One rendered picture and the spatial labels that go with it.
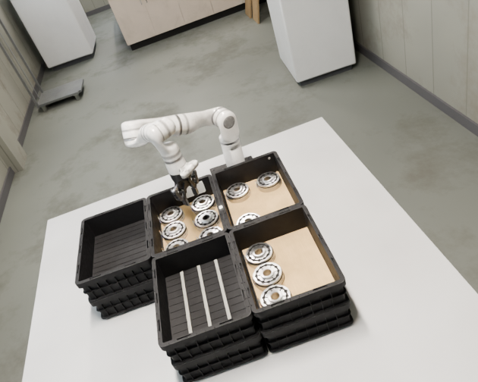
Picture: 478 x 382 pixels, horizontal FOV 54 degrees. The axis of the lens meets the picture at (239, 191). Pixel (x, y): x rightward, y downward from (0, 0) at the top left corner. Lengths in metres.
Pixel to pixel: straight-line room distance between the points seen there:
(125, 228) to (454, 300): 1.33
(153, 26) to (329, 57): 3.17
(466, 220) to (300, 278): 1.52
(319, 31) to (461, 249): 2.40
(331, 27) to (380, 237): 2.83
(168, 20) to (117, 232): 5.12
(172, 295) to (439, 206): 1.83
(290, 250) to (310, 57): 2.95
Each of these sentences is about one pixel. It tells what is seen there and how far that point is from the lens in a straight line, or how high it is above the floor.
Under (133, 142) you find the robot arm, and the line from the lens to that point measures 1.90.
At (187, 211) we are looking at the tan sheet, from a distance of 2.06.
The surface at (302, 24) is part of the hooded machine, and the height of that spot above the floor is 0.58.
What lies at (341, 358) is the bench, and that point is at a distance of 1.59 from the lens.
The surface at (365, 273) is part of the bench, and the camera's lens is 1.77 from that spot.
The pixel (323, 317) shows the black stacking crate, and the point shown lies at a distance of 1.56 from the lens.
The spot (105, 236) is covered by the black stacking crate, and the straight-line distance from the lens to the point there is 2.16.
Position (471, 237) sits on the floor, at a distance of 2.86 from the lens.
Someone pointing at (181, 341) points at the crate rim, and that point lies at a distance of 1.48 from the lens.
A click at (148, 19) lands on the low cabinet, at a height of 0.34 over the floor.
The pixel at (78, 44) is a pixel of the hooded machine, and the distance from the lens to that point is 7.41.
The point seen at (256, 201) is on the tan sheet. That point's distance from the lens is 1.97.
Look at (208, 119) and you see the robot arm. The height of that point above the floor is 1.09.
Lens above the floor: 2.06
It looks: 37 degrees down
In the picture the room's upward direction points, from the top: 20 degrees counter-clockwise
